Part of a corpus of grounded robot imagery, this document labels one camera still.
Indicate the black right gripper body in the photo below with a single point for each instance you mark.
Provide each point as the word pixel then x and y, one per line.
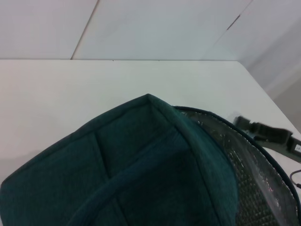
pixel 282 141

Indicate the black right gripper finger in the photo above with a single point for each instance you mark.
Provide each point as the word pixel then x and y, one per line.
pixel 247 126

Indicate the teal insulated lunch bag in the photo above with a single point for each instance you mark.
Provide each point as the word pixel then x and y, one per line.
pixel 141 164

